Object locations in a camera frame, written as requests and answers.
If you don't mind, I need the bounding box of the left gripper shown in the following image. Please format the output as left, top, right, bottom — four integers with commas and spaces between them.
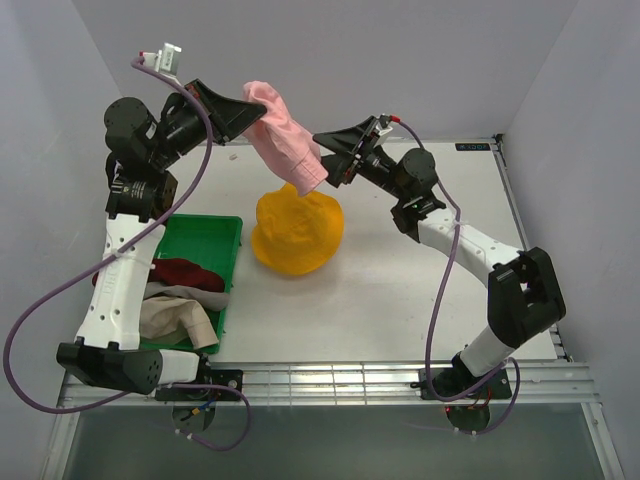
149, 79, 266, 171

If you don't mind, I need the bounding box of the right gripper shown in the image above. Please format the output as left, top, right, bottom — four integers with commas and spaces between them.
304, 117, 409, 202

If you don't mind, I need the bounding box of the pink bucket hat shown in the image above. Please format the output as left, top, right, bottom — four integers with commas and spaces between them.
243, 81, 328, 197

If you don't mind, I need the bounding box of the yellow bucket hat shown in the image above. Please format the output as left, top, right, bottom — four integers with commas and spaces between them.
250, 183, 345, 276

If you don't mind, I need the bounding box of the dark red bucket hat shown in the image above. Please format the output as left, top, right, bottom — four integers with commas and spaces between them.
148, 258, 226, 293

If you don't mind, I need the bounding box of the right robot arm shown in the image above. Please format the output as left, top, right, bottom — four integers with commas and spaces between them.
313, 115, 566, 402

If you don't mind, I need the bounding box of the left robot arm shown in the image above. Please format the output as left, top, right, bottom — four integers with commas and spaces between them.
56, 80, 267, 400

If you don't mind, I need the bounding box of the green plastic tray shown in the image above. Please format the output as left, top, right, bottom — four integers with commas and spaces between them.
140, 215, 242, 354

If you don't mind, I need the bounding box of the grey bucket hat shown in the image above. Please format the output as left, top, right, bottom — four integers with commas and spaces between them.
143, 282, 230, 312

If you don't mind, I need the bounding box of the beige bucket hat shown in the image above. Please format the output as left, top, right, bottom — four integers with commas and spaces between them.
139, 297, 219, 349

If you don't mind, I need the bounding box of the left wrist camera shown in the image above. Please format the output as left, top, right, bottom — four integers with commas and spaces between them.
139, 43, 182, 80

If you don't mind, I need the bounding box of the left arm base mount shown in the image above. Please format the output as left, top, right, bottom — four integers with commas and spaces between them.
154, 366, 244, 404

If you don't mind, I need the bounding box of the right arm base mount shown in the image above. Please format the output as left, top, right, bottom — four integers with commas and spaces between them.
410, 366, 513, 400

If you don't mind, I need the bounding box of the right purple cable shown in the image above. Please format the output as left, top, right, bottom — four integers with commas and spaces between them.
389, 114, 524, 437

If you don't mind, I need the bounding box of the aluminium table rail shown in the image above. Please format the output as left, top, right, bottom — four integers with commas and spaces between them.
57, 362, 601, 409

